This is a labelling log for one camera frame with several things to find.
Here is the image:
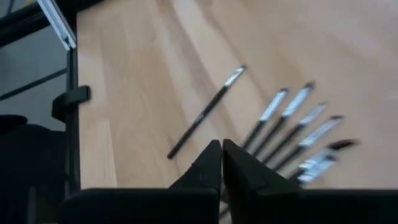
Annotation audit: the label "silver aluminium frame bar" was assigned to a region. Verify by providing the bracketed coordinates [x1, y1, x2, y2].
[35, 0, 78, 51]

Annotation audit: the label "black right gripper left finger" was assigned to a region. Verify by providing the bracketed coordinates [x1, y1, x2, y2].
[57, 139, 222, 224]

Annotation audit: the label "black brush brown bristles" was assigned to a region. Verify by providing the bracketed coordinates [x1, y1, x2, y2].
[289, 139, 360, 181]

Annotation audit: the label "thin black pointed makeup brush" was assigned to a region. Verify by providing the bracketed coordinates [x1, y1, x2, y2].
[167, 64, 248, 161]

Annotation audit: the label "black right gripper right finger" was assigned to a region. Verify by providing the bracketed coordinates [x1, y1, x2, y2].
[222, 139, 398, 224]

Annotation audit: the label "black brush long silver ferrule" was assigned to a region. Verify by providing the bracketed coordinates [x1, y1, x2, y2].
[241, 88, 289, 149]

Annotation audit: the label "black table camera mount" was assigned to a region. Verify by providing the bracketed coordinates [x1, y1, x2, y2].
[51, 85, 91, 123]

